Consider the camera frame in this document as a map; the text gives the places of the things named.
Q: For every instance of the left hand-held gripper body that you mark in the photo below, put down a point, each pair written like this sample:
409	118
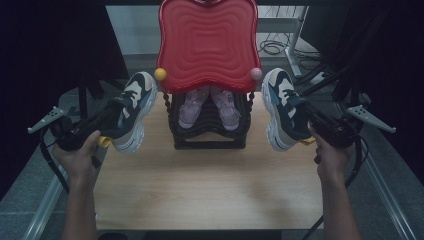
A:
66	136

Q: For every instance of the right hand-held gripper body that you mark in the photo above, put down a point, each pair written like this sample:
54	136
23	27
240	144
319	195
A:
340	135

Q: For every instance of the navy and beige sneaker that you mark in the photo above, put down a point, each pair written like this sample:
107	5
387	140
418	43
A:
136	93
280	90

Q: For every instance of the purple sandal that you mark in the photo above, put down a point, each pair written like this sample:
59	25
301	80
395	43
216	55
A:
228	110
191	110

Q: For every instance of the red and black shoe rack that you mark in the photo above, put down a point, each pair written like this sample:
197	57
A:
208	43

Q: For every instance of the person's right hand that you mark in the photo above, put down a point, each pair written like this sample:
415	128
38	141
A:
333	163

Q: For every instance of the person's left hand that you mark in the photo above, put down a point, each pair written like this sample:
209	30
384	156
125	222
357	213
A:
78	163

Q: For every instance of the black metal stand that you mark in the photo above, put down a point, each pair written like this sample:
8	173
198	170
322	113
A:
82	100

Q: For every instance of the white power strip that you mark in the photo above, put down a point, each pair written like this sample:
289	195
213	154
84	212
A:
318	78

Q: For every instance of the black tripod stand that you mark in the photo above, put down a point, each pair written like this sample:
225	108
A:
354	96

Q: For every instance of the black curtain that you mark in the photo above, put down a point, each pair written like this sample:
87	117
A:
393	50
50	50

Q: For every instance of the metal floor rail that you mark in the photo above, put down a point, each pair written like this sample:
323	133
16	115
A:
50	203
386	193

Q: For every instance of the white metal desk frame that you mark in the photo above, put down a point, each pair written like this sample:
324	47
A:
296	40

